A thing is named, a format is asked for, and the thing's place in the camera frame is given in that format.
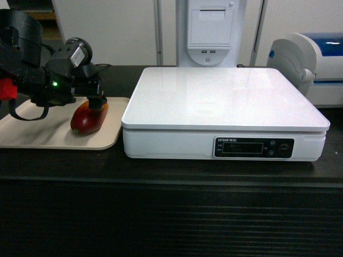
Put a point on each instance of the white receipt printer terminal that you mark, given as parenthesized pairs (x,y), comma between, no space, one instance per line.
(208,33)

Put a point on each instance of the beige plastic tray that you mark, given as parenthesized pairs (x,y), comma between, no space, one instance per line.
(54,131)

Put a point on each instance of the white checkout scale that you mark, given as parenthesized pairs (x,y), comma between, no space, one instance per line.
(221,114)

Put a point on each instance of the black ribbed checkout counter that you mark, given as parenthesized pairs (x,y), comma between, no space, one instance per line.
(102,203)

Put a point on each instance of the dark red mango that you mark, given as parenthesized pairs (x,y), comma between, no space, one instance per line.
(87,121)

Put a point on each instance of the white blue label printer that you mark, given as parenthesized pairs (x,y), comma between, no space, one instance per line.
(312,62)

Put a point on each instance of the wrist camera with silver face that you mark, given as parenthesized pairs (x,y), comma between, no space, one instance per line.
(81,51)

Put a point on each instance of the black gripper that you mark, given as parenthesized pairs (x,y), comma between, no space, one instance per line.
(64,82)

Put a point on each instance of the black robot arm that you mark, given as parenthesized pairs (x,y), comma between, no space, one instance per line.
(21,44)

